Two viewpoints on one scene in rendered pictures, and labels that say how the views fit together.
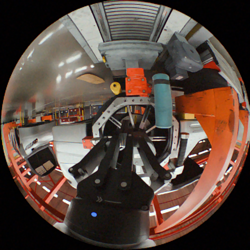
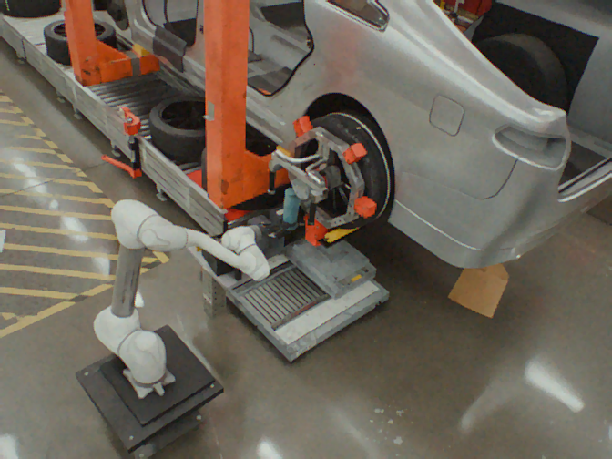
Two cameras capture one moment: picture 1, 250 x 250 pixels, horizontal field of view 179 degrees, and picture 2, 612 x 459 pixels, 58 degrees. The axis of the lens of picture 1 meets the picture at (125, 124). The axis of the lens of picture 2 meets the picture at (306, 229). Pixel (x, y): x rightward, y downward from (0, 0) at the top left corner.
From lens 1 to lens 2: 289 cm
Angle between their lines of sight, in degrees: 63
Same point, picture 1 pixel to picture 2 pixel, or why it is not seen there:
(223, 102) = (233, 196)
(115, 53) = (328, 270)
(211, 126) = (248, 168)
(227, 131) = (229, 177)
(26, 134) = not seen: outside the picture
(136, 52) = (311, 258)
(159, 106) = (291, 209)
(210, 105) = (249, 187)
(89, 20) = (300, 321)
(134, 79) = (311, 233)
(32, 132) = not seen: outside the picture
